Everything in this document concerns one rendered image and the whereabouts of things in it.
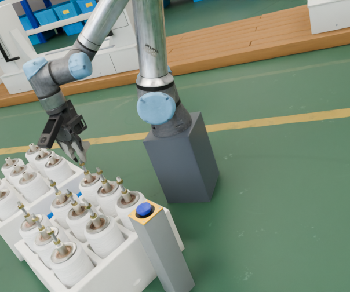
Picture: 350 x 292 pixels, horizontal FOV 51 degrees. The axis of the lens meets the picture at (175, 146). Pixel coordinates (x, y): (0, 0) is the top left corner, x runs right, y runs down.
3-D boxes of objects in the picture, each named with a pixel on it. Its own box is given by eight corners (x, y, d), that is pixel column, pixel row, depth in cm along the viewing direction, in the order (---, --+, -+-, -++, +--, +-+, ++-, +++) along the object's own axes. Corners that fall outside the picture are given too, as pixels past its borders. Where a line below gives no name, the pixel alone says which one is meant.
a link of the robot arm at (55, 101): (50, 98, 109) (32, 100, 113) (57, 112, 111) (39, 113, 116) (65, 87, 115) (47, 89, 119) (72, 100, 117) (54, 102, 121)
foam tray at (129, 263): (120, 211, 151) (104, 177, 142) (185, 248, 122) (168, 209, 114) (39, 278, 131) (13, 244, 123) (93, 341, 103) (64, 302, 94)
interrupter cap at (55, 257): (62, 241, 105) (61, 240, 105) (82, 243, 101) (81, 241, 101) (46, 262, 99) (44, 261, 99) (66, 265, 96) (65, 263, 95)
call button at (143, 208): (146, 205, 97) (143, 199, 96) (156, 210, 94) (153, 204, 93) (135, 215, 95) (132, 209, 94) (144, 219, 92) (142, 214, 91)
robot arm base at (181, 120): (160, 117, 143) (152, 95, 139) (196, 113, 137) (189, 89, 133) (147, 138, 132) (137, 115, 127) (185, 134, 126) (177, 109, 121)
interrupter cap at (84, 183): (86, 175, 134) (85, 174, 133) (104, 173, 131) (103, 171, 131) (77, 188, 128) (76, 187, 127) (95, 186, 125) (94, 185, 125)
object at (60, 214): (91, 224, 138) (70, 188, 129) (101, 236, 130) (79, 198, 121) (69, 239, 134) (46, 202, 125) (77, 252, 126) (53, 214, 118)
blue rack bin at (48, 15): (55, 18, 644) (50, 6, 634) (73, 13, 629) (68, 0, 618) (39, 26, 605) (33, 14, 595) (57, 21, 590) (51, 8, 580)
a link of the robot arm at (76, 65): (87, 44, 113) (55, 54, 115) (79, 54, 104) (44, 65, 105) (97, 67, 117) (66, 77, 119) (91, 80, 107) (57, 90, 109)
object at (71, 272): (87, 278, 115) (61, 238, 106) (111, 282, 110) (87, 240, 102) (69, 305, 108) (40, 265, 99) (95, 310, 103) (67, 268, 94)
